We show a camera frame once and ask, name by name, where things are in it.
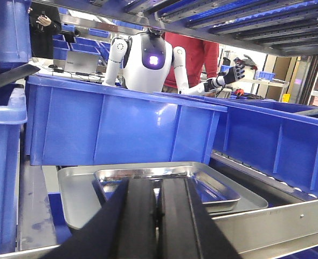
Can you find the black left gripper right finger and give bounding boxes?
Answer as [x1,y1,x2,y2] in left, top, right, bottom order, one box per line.
[158,178,241,258]

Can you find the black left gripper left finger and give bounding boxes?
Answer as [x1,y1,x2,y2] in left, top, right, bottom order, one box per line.
[43,179,156,258]

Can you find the small silver metal tray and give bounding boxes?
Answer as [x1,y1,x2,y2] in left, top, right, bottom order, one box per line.
[94,165,240,214]

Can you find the large silver metal tray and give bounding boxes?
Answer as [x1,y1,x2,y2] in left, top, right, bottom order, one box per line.
[58,162,268,231]

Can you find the blue bin upper centre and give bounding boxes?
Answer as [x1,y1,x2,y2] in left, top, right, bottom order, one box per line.
[26,74,227,166]

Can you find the blue bin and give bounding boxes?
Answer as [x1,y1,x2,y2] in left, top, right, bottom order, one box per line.
[26,74,227,166]
[0,1,31,254]
[153,91,318,200]

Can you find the blue bin upper right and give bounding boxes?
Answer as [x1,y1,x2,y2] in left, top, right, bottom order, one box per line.
[153,91,318,200]

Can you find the white humanoid robot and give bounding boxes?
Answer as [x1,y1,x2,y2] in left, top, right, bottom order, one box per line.
[103,28,245,96]

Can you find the silver laptop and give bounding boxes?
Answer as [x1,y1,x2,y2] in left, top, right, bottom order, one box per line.
[53,51,100,74]

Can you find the person in red sweater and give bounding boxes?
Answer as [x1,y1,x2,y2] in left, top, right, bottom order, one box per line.
[163,32,219,87]

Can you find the person in black clothes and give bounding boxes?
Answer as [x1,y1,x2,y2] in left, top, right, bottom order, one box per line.
[28,2,61,59]

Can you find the overhead shelf rails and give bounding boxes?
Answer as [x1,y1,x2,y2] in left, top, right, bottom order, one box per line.
[32,0,318,57]

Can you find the blue bin upper left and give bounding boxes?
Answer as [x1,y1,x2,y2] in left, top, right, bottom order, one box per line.
[0,1,31,254]

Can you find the stainless steel shelf rail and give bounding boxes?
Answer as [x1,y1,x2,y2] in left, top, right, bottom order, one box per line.
[0,196,318,259]

